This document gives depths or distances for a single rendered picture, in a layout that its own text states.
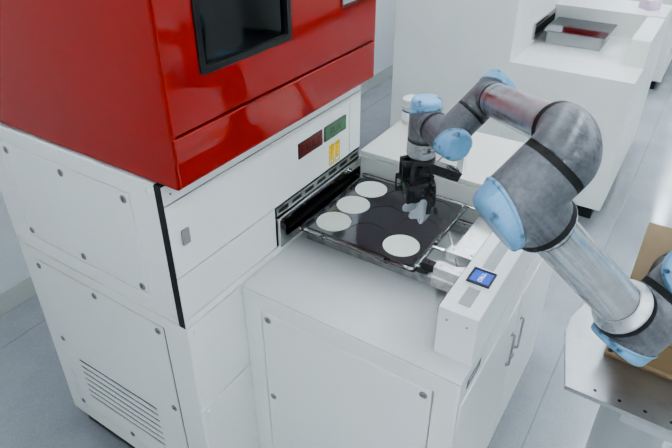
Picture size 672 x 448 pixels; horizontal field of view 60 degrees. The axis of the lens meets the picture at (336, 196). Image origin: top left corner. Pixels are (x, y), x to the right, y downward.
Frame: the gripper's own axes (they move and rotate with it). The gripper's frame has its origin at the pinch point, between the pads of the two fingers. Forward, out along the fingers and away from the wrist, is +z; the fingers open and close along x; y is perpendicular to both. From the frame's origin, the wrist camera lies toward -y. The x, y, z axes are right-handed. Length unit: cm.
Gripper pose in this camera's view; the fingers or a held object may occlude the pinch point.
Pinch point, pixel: (422, 218)
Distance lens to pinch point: 158.1
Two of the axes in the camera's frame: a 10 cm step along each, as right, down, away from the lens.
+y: -9.3, 2.0, -3.0
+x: 3.6, 5.2, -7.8
